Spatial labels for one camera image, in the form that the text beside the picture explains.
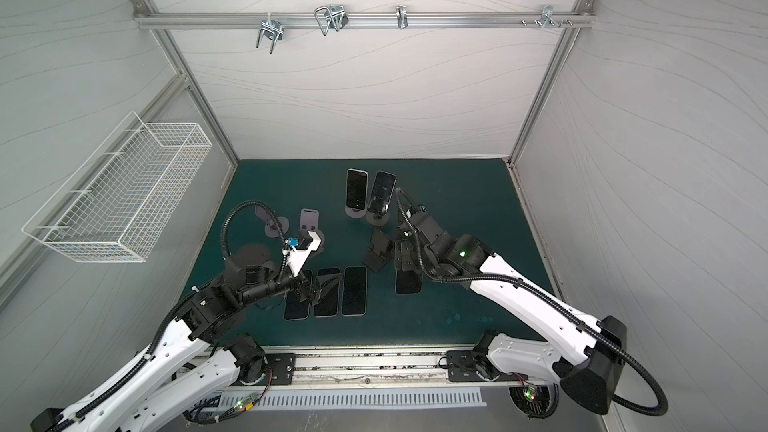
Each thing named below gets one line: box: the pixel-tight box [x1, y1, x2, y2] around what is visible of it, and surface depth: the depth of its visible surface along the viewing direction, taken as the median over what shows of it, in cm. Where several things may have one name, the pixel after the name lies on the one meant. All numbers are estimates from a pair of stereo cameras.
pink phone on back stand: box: [368, 170, 398, 216], surface depth 100 cm
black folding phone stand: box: [362, 228, 394, 273], surface depth 92 cm
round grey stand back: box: [365, 211, 390, 227], surface depth 106 cm
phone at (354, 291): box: [342, 266, 367, 316], surface depth 86 cm
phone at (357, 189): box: [346, 168, 369, 211], surface depth 98 cm
